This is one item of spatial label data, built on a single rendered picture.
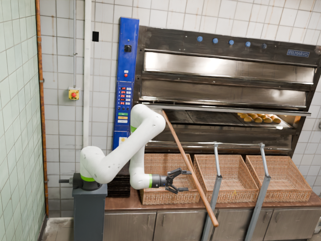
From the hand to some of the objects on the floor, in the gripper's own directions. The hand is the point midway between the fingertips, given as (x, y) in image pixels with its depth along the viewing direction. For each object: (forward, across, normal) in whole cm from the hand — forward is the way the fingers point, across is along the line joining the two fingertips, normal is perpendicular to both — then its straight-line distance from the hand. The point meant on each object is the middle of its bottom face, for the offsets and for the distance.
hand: (188, 180), depth 190 cm
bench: (+53, +120, -72) cm, 150 cm away
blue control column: (-41, +120, -193) cm, 231 cm away
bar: (+36, +120, -51) cm, 135 cm away
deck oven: (+56, +120, -195) cm, 236 cm away
